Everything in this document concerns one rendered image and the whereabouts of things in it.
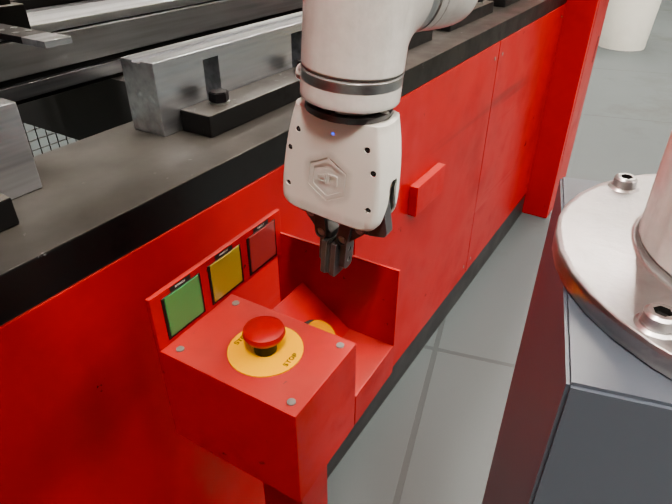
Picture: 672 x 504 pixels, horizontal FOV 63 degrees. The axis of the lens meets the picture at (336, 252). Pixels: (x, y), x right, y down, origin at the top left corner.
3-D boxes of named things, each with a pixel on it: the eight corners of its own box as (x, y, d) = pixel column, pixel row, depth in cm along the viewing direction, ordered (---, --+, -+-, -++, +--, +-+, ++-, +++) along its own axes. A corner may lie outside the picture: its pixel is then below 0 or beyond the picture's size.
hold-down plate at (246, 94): (211, 138, 72) (208, 116, 71) (182, 130, 75) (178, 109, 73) (334, 83, 94) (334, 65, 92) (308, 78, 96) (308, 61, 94)
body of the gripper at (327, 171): (273, 88, 45) (272, 206, 52) (385, 120, 41) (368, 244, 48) (322, 67, 51) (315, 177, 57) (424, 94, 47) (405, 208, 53)
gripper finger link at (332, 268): (331, 219, 51) (327, 276, 55) (361, 230, 50) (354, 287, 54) (348, 205, 54) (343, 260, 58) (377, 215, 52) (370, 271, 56)
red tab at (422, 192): (415, 217, 121) (418, 188, 117) (407, 214, 122) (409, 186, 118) (442, 191, 132) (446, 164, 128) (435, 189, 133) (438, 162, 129)
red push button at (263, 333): (270, 375, 51) (267, 345, 49) (236, 359, 52) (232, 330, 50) (295, 349, 53) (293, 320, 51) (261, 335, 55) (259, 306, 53)
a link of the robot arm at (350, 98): (275, 64, 43) (274, 101, 45) (374, 91, 40) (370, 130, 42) (330, 44, 49) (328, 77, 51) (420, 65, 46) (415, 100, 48)
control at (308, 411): (300, 504, 52) (292, 364, 42) (175, 433, 59) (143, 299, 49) (392, 372, 67) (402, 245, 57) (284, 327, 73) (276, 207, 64)
